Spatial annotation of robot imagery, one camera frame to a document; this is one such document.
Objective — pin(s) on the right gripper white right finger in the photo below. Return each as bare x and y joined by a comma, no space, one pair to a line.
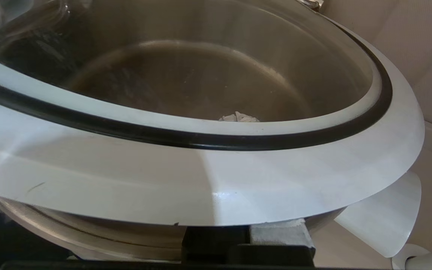
279,236

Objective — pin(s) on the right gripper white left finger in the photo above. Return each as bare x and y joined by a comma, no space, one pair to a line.
216,245

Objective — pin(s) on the glass lid with white rim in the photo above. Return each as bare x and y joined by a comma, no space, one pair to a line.
126,180

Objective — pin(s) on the white round pole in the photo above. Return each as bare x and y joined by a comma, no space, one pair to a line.
426,260

